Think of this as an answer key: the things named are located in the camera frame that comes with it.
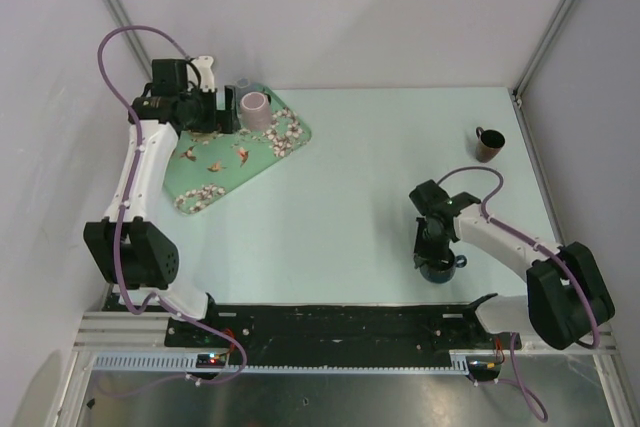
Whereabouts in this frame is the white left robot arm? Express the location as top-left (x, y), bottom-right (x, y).
top-left (83, 56), bottom-right (238, 346)

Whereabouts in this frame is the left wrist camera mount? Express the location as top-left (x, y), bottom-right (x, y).
top-left (187, 55), bottom-right (216, 92)

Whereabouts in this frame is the green floral tray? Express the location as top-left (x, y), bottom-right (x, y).
top-left (164, 84), bottom-right (312, 215)

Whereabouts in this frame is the white slotted cable duct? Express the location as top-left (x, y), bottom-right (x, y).
top-left (93, 351), bottom-right (469, 375)

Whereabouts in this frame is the small grey-blue cup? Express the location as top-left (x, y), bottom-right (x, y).
top-left (235, 77), bottom-right (252, 96)

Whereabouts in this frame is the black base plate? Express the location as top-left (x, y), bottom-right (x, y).
top-left (164, 301), bottom-right (522, 366)

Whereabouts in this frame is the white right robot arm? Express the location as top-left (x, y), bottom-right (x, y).
top-left (409, 180), bottom-right (615, 350)

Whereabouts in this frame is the blue mug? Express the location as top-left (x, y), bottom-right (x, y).
top-left (416, 250), bottom-right (468, 284)

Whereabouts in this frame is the brown mug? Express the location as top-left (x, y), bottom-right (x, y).
top-left (475, 126), bottom-right (506, 163)

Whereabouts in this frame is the beige mug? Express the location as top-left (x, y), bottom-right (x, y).
top-left (191, 132), bottom-right (220, 142)

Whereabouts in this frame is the pink ribbed mug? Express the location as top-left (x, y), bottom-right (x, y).
top-left (240, 91), bottom-right (272, 131)

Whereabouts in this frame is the aluminium frame rail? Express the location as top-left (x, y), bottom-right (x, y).
top-left (74, 311), bottom-right (174, 348)

